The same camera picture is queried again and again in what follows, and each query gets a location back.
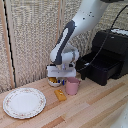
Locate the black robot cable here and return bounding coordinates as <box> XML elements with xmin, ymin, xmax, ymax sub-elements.
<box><xmin>78</xmin><ymin>3</ymin><xmax>128</xmax><ymax>72</ymax></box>

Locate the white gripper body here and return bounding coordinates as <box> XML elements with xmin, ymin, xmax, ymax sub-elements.
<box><xmin>46</xmin><ymin>63</ymin><xmax>78</xmax><ymax>80</ymax></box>

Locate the yellow food piece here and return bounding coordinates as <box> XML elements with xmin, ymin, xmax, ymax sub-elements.
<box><xmin>48</xmin><ymin>77</ymin><xmax>58</xmax><ymax>84</ymax></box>

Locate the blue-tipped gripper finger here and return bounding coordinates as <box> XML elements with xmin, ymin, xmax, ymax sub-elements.
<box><xmin>57</xmin><ymin>77</ymin><xmax>62</xmax><ymax>85</ymax></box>
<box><xmin>61</xmin><ymin>78</ymin><xmax>67</xmax><ymax>85</ymax></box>

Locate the pink mug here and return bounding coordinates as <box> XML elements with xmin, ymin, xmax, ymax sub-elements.
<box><xmin>65</xmin><ymin>76</ymin><xmax>82</xmax><ymax>96</ymax></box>

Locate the white floral rim plate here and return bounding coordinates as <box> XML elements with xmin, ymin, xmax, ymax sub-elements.
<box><xmin>2</xmin><ymin>87</ymin><xmax>47</xmax><ymax>120</ymax></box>

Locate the yellow bread block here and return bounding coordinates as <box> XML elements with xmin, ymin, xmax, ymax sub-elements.
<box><xmin>54</xmin><ymin>88</ymin><xmax>68</xmax><ymax>102</ymax></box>

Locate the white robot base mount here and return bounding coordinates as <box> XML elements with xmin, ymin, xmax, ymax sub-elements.
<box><xmin>112</xmin><ymin>103</ymin><xmax>128</xmax><ymax>128</ymax></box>

